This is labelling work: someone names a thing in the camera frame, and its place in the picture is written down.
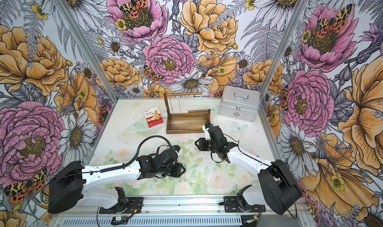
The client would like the aluminium front rail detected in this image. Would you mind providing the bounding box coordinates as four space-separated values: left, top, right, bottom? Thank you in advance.
51 195 316 227

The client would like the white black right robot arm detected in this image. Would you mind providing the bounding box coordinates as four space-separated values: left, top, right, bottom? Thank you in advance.
195 124 302 215

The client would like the wooden jewelry display stand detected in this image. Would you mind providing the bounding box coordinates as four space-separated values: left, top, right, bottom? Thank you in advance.
164 92 211 134

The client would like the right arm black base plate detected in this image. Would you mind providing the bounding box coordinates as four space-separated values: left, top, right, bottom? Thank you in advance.
219 196 266 213

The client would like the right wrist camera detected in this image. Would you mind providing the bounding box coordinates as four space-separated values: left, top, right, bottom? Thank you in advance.
202 123 213 140

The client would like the small green circuit board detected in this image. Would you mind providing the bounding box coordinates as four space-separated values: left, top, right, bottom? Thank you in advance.
110 216 126 226

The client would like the silver metal first-aid case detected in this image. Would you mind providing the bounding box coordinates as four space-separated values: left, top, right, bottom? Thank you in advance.
218 86 260 122

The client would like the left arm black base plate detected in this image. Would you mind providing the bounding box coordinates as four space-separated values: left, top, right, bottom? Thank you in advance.
98 197 144 214

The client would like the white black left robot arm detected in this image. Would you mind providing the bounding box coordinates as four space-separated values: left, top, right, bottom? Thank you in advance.
48 136 186 214

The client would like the red white small box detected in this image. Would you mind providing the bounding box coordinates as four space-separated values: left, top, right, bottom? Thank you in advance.
144 107 164 128

